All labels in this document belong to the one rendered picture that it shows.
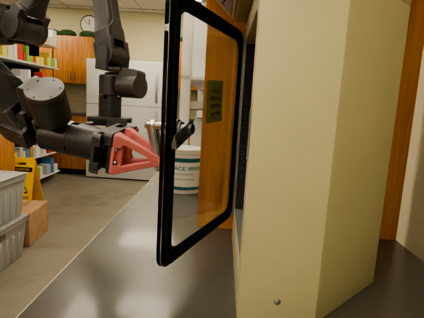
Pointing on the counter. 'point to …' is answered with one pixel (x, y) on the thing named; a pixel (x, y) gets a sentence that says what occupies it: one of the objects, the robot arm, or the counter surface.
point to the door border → (170, 123)
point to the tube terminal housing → (317, 152)
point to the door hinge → (238, 123)
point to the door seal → (176, 125)
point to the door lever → (153, 126)
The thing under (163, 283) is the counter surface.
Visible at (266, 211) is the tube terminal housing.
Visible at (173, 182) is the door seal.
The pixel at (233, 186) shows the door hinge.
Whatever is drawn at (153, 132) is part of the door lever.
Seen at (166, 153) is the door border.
